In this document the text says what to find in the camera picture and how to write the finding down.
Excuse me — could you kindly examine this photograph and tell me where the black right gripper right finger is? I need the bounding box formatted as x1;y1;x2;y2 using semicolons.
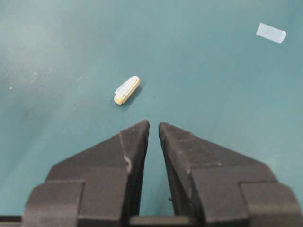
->
159;122;303;227

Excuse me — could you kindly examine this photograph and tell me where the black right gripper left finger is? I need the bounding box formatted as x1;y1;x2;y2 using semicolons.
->
23;120;150;227

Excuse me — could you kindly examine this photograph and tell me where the short wooden dowel rod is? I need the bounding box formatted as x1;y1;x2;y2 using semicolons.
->
114;76;141;105

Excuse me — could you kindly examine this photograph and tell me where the blue tape piece near right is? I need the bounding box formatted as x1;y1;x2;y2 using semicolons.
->
256;23;287;44

